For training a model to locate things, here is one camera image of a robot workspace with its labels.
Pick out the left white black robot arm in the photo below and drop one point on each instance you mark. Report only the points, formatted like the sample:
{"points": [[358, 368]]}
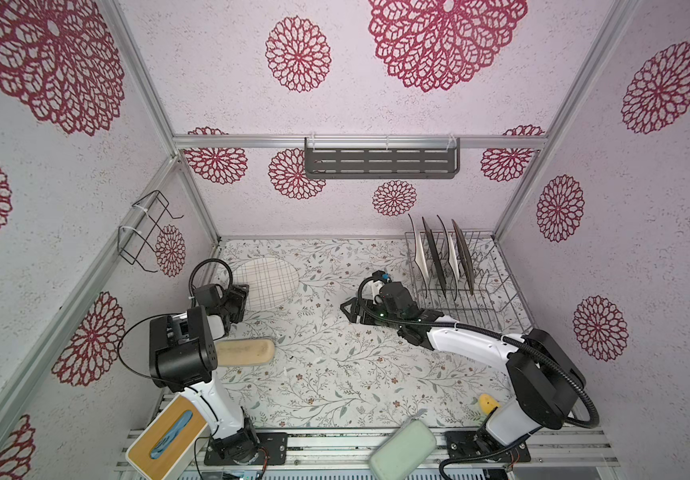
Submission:
{"points": [[183, 357]]}

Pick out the round plaid white plate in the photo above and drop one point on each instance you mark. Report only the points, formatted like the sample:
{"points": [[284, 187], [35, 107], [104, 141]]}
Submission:
{"points": [[271, 281]]}

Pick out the yellow rubber duck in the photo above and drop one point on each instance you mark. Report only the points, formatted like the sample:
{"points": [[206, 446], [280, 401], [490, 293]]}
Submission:
{"points": [[487, 404]]}

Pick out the wire dish rack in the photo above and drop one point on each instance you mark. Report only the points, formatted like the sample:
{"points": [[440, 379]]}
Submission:
{"points": [[479, 288]]}

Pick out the green rounded pad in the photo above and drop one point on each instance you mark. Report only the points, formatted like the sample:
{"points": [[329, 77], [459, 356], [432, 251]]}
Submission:
{"points": [[403, 452]]}

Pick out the wooden top tissue box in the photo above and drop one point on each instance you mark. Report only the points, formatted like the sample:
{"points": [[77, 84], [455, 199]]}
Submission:
{"points": [[166, 447]]}

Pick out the dark round plate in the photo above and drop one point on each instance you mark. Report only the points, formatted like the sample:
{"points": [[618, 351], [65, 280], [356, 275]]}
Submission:
{"points": [[465, 258]]}

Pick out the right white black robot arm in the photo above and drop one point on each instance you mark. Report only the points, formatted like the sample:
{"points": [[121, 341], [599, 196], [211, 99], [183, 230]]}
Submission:
{"points": [[548, 389]]}

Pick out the grey wall shelf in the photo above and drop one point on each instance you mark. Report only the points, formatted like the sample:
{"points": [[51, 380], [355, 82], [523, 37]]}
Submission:
{"points": [[386, 163]]}

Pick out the dark square plate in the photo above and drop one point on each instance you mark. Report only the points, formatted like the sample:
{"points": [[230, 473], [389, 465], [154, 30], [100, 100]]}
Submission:
{"points": [[435, 256]]}

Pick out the beige oval sponge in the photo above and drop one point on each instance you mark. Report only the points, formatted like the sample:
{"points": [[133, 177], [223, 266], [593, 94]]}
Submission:
{"points": [[244, 352]]}

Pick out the square white plate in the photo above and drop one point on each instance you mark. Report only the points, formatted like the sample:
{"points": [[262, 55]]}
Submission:
{"points": [[452, 259]]}

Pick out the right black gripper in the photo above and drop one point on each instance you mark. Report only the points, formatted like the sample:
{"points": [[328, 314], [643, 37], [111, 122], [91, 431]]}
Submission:
{"points": [[359, 304]]}

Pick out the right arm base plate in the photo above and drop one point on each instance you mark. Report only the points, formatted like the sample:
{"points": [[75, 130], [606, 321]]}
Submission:
{"points": [[472, 443]]}

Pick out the white plate at rack back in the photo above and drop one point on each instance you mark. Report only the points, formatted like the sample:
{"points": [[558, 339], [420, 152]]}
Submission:
{"points": [[419, 256]]}

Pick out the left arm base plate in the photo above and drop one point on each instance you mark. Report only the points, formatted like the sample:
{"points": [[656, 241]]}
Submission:
{"points": [[261, 447]]}

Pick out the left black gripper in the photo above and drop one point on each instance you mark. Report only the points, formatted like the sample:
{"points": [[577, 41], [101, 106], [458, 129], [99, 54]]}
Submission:
{"points": [[237, 294]]}

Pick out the black wire wall basket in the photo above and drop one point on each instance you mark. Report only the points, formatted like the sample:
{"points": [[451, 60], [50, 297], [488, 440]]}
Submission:
{"points": [[134, 241]]}

